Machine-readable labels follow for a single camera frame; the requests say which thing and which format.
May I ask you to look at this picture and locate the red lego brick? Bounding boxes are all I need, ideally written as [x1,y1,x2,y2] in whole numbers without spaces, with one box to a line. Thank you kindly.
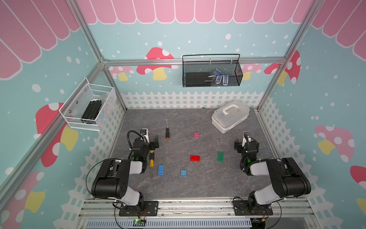
[190,155,201,162]

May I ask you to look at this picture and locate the white plastic storage box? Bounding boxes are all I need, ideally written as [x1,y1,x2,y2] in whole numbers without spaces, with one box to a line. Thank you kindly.
[212,100,250,134]

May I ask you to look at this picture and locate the grey cable duct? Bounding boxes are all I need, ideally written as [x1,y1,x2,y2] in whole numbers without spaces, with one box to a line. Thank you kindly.
[85,218,254,229]

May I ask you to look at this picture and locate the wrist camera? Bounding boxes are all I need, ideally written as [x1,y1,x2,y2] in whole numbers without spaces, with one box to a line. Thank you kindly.
[140,128,149,142]
[242,132,251,147]

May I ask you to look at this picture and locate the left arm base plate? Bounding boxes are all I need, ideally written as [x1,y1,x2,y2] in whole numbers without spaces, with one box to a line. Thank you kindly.
[118,201,159,217]

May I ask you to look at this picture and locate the black wire mesh basket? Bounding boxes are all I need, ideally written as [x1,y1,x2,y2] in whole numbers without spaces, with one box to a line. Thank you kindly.
[182,53,243,87]

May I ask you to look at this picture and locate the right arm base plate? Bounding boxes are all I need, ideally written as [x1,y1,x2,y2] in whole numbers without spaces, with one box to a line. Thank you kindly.
[232,200,273,217]

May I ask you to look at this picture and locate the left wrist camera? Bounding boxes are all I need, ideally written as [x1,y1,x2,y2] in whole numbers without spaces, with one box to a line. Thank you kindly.
[140,128,149,142]

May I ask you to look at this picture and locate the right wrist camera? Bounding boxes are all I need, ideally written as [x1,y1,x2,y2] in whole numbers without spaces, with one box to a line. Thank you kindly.
[242,132,251,147]

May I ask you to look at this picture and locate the green lit circuit board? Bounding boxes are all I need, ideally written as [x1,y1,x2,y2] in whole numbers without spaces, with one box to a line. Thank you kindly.
[133,219,147,227]

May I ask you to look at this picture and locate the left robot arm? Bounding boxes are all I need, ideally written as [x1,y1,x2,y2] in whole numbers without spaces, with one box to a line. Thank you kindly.
[91,135,159,217]

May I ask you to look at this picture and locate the green lego brick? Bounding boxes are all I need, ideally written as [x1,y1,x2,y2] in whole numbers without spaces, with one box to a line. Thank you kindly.
[217,151,224,162]

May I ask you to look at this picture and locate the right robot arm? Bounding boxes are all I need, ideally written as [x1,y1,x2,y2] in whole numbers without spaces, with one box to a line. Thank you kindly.
[233,135,311,216]

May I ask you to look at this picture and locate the white wire mesh basket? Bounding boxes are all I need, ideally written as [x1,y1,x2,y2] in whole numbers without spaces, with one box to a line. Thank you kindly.
[59,78,117,131]

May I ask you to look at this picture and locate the black item in white basket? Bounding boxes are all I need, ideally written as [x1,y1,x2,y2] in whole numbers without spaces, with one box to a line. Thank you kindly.
[81,100,102,124]

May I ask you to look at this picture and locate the long blue lego brick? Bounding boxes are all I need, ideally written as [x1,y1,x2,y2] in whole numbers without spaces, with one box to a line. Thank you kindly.
[158,165,165,176]

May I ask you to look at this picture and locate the blue white item in basket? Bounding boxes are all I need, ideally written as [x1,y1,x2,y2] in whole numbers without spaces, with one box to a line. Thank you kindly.
[208,69,229,86]

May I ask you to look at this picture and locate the yellow black screwdriver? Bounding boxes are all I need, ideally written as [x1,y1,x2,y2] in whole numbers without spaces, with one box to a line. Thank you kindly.
[150,150,154,179]

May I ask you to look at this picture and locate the orange black screwdriver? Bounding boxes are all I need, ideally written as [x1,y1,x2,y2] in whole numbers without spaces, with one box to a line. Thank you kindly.
[165,120,170,140]

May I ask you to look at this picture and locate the black box in black basket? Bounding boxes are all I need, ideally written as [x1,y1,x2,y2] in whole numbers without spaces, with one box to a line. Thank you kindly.
[183,72,212,87]

